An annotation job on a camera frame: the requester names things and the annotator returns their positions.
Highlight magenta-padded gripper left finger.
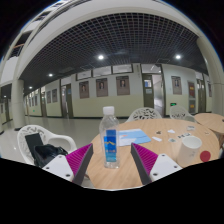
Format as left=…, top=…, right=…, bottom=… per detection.
left=42, top=143, right=95, bottom=186

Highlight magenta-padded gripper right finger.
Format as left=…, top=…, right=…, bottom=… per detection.
left=130, top=142, right=184, bottom=186

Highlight clear blue-labelled water bottle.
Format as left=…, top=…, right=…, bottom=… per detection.
left=98, top=105, right=121, bottom=170

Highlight black bag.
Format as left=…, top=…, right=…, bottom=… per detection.
left=33, top=143, right=69, bottom=168

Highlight white lattice plastic chair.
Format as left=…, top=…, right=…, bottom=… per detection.
left=17, top=124, right=78, bottom=166
left=125, top=107, right=163, bottom=123
left=169, top=104, right=197, bottom=123

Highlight white mug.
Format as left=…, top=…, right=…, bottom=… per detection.
left=176, top=135, right=203, bottom=168

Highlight black tablet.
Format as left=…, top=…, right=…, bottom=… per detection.
left=24, top=132, right=45, bottom=158

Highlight blue and white booklet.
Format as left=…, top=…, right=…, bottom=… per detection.
left=118, top=128, right=152, bottom=147

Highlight flat round red coaster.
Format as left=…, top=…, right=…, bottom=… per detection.
left=199, top=150, right=212, bottom=163

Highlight dark door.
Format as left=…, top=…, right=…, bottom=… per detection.
left=142, top=73, right=155, bottom=109
left=60, top=83, right=74, bottom=119
left=196, top=79, right=207, bottom=114

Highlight round wooden side table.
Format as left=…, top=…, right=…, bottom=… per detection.
left=194, top=112, right=224, bottom=148

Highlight red notice board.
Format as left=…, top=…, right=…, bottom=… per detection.
left=187, top=81, right=197, bottom=114

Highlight round ceiling lights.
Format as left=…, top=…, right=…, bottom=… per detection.
left=26, top=53, right=183, bottom=91

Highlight framed wall portraits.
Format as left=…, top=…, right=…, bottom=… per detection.
left=28, top=75, right=213, bottom=108

